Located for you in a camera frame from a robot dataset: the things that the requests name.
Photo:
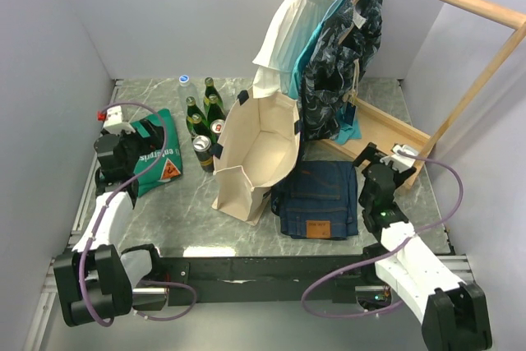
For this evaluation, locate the green glass bottle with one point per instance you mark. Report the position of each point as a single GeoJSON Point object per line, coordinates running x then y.
{"type": "Point", "coordinates": [215, 111]}
{"type": "Point", "coordinates": [199, 127]}
{"type": "Point", "coordinates": [192, 109]}
{"type": "Point", "coordinates": [210, 89]}

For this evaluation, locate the black base bar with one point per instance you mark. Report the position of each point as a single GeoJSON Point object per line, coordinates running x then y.
{"type": "Point", "coordinates": [244, 279]}

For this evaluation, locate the white pleated garment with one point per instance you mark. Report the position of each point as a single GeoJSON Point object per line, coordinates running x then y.
{"type": "Point", "coordinates": [288, 33]}

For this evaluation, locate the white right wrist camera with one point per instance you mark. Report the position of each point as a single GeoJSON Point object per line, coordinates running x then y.
{"type": "Point", "coordinates": [401, 158]}

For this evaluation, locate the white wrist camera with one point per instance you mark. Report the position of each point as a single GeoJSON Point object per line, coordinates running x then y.
{"type": "Point", "coordinates": [401, 158]}
{"type": "Point", "coordinates": [114, 122]}

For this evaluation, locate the beige canvas tote bag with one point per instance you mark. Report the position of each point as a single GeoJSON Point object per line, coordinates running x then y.
{"type": "Point", "coordinates": [258, 147]}

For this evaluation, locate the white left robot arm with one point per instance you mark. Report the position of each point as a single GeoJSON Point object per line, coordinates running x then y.
{"type": "Point", "coordinates": [93, 284]}

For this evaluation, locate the teal garment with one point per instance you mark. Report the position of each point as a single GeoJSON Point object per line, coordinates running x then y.
{"type": "Point", "coordinates": [326, 76]}

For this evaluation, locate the clear bottle blue cap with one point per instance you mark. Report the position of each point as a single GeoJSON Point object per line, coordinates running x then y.
{"type": "Point", "coordinates": [186, 88]}

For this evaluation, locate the green t-shirt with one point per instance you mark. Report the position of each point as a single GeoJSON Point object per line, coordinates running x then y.
{"type": "Point", "coordinates": [166, 169]}

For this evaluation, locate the silver can red tab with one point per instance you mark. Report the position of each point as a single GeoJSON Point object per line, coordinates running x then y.
{"type": "Point", "coordinates": [216, 128]}

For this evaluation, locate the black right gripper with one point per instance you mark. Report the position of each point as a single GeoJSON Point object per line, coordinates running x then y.
{"type": "Point", "coordinates": [369, 154]}

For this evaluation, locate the dark patterned shirt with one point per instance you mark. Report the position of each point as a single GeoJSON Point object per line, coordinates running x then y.
{"type": "Point", "coordinates": [369, 21]}

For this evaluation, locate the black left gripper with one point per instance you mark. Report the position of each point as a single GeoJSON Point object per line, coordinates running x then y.
{"type": "Point", "coordinates": [149, 144]}

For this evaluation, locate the folded blue jeans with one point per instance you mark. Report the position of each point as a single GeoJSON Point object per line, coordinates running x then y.
{"type": "Point", "coordinates": [317, 200]}

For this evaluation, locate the wooden clothes rack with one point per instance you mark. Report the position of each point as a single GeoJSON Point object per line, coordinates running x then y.
{"type": "Point", "coordinates": [446, 56]}

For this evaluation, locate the dark can silver top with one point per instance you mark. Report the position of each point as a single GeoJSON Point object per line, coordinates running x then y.
{"type": "Point", "coordinates": [202, 146]}

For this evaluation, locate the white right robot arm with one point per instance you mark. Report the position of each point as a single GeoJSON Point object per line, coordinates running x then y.
{"type": "Point", "coordinates": [452, 312]}

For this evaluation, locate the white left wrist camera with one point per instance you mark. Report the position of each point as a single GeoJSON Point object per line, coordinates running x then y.
{"type": "Point", "coordinates": [114, 122]}

